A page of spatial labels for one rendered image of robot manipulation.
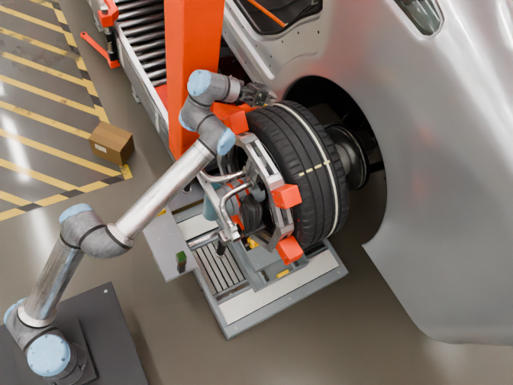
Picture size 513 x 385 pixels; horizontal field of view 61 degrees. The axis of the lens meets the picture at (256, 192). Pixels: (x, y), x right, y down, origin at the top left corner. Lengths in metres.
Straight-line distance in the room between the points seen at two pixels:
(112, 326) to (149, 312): 0.36
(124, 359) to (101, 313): 0.25
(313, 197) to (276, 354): 1.17
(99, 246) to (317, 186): 0.83
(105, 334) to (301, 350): 1.07
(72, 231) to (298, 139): 0.89
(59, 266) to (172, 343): 0.99
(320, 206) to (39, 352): 1.25
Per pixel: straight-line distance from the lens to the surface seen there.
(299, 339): 2.66
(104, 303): 2.34
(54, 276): 1.84
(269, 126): 1.76
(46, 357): 2.02
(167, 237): 2.26
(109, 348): 2.30
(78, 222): 1.66
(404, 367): 2.86
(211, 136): 1.53
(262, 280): 2.52
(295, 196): 1.64
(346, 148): 2.07
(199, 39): 1.69
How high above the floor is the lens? 2.54
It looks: 60 degrees down
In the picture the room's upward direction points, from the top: 18 degrees clockwise
